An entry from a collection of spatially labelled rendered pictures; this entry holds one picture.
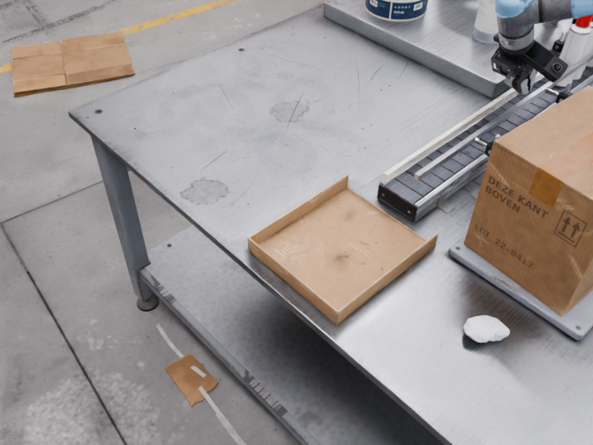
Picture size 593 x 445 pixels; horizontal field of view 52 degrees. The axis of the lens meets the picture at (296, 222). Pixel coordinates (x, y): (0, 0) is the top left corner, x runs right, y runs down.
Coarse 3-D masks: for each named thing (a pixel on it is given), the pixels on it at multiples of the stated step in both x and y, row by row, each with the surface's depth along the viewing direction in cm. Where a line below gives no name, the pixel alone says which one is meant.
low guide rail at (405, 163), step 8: (536, 80) 164; (512, 88) 158; (504, 96) 156; (512, 96) 159; (488, 104) 153; (496, 104) 154; (480, 112) 150; (488, 112) 153; (464, 120) 148; (472, 120) 149; (456, 128) 146; (464, 128) 148; (440, 136) 143; (448, 136) 144; (432, 144) 141; (440, 144) 144; (416, 152) 139; (424, 152) 140; (408, 160) 137; (416, 160) 139; (392, 168) 135; (400, 168) 135; (384, 176) 134; (392, 176) 135
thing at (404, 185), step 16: (544, 80) 168; (544, 96) 162; (496, 112) 157; (528, 112) 157; (496, 128) 152; (512, 128) 152; (448, 144) 147; (432, 160) 142; (448, 160) 142; (464, 160) 143; (400, 176) 138; (432, 176) 138; (448, 176) 138; (400, 192) 134; (416, 192) 134
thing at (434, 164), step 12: (588, 60) 161; (564, 72) 155; (552, 84) 152; (528, 96) 147; (516, 108) 144; (492, 120) 140; (504, 120) 142; (480, 132) 137; (468, 144) 135; (444, 156) 130; (432, 168) 128
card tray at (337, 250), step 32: (320, 192) 136; (352, 192) 141; (288, 224) 133; (320, 224) 133; (352, 224) 133; (384, 224) 134; (256, 256) 127; (288, 256) 127; (320, 256) 127; (352, 256) 127; (384, 256) 127; (416, 256) 125; (320, 288) 121; (352, 288) 121
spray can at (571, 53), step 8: (584, 16) 152; (592, 16) 152; (576, 24) 155; (584, 24) 153; (568, 32) 157; (576, 32) 154; (584, 32) 154; (568, 40) 157; (576, 40) 156; (584, 40) 155; (568, 48) 158; (576, 48) 157; (584, 48) 158; (560, 56) 162; (568, 56) 159; (576, 56) 158; (568, 64) 160; (568, 80) 164
